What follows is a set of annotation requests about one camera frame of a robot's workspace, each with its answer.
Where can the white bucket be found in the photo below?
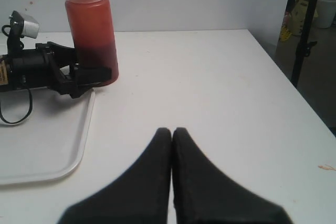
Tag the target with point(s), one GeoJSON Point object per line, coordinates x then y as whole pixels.
{"type": "Point", "coordinates": [326, 13]}

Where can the red ketchup squeeze bottle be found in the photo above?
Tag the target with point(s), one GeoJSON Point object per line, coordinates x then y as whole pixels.
{"type": "Point", "coordinates": [92, 31]}

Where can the white rectangular plastic tray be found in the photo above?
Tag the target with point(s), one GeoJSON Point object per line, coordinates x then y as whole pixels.
{"type": "Point", "coordinates": [50, 143]}

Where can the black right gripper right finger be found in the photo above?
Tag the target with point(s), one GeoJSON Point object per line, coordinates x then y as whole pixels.
{"type": "Point", "coordinates": [204, 194]}

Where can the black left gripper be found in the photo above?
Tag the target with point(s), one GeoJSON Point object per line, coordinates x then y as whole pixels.
{"type": "Point", "coordinates": [65, 76]}

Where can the yellow bag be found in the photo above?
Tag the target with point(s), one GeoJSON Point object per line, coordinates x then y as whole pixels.
{"type": "Point", "coordinates": [293, 21]}

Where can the black tripod pole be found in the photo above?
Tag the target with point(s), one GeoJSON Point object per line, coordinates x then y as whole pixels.
{"type": "Point", "coordinates": [303, 47]}

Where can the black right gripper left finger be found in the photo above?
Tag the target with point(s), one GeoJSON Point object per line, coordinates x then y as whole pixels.
{"type": "Point", "coordinates": [139, 195]}

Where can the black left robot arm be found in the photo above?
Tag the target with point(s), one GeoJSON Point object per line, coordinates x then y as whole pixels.
{"type": "Point", "coordinates": [25, 70]}

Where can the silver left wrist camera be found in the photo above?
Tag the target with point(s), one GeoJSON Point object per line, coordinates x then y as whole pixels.
{"type": "Point", "coordinates": [24, 25]}

